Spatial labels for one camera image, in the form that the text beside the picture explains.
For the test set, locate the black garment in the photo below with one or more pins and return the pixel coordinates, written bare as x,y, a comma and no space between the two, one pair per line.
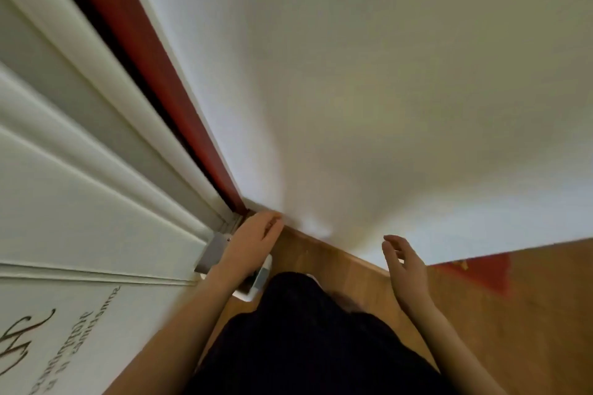
305,339

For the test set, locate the person's right forearm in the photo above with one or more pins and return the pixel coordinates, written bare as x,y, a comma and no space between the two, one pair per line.
451,350

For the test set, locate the red door frame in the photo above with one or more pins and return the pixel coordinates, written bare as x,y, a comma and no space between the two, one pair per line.
153,70

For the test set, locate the person's right hand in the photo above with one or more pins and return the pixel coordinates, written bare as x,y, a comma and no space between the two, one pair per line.
410,276

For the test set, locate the person's left fingers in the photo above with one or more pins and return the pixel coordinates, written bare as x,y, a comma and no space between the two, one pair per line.
273,222

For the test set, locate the grey metal plate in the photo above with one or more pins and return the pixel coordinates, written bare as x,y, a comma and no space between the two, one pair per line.
213,253

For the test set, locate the red floor mat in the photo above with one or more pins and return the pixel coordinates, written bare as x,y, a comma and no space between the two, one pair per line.
482,272

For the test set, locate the person's right thumb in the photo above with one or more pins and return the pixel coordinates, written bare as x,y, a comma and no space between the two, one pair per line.
388,256

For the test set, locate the white panelled door with lettering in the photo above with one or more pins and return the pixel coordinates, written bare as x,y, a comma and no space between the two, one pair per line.
78,186

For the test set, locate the person's left forearm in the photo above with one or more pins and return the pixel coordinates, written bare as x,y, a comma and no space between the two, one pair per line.
178,339

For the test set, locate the person's left hand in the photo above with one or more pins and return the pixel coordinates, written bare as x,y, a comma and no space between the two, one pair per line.
248,244

